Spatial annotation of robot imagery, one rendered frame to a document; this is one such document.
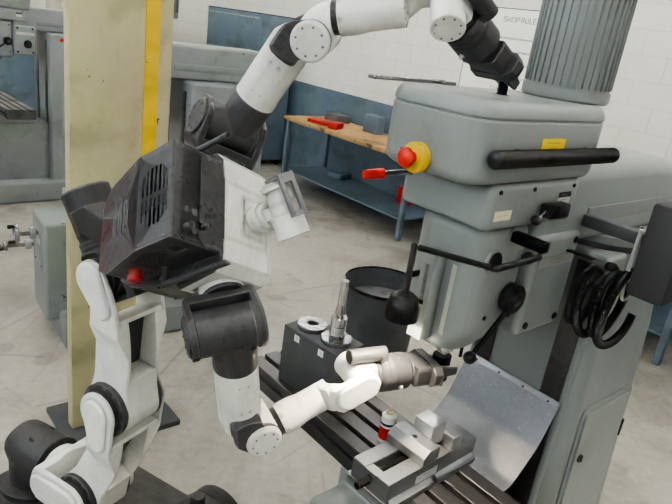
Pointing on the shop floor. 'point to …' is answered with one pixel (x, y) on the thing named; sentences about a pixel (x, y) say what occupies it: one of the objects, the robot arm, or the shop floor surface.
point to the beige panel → (108, 142)
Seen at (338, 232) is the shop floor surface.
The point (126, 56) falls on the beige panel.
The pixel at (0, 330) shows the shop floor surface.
